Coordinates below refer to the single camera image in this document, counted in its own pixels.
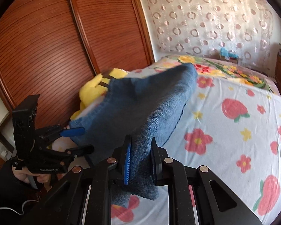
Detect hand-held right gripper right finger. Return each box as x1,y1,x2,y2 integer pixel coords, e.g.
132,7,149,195
151,138,263,225

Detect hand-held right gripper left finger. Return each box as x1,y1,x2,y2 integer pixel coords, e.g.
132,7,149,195
21,135,132,225

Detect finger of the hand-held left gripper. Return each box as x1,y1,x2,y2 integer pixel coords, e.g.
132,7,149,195
46,145,95,162
36,124,85,144

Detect blue denim pants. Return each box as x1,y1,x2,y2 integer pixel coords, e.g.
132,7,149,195
69,63,198,208

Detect person's left hand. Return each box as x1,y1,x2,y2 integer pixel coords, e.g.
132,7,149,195
12,168,50,190

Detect yellow plush toy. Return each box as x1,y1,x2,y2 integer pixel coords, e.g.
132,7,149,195
71,67,128,120

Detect floral printed blanket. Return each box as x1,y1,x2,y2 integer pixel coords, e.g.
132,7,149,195
49,55,281,225

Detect wooden slatted wardrobe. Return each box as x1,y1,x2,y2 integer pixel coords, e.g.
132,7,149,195
0,0,155,132

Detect blue plastic bag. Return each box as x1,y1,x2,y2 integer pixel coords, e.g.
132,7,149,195
219,47,239,61

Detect sheer circle-patterned curtain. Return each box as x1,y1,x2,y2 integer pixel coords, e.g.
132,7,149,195
135,0,281,80

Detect white cable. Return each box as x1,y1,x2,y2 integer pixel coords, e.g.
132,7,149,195
0,200,39,216

